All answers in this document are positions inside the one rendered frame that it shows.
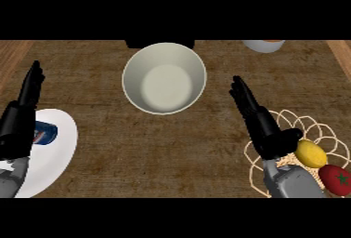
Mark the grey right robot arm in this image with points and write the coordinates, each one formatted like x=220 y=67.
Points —
x=293 y=181

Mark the yellow lemon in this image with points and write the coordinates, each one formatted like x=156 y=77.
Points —
x=310 y=153

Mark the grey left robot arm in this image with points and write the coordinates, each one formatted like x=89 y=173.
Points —
x=11 y=178

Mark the beige woven placemat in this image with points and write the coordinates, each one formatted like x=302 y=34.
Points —
x=321 y=136

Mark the red tomato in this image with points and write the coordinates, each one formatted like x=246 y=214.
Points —
x=337 y=180

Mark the pale grey cup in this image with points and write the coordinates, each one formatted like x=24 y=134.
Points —
x=263 y=45

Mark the blue can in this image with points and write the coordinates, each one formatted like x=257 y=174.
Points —
x=45 y=133

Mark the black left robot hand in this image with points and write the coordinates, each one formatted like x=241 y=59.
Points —
x=20 y=124

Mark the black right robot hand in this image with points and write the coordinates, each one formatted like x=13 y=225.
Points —
x=265 y=130

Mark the white bowl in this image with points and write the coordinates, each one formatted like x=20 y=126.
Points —
x=164 y=79

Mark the white plate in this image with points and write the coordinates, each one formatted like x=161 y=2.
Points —
x=52 y=155

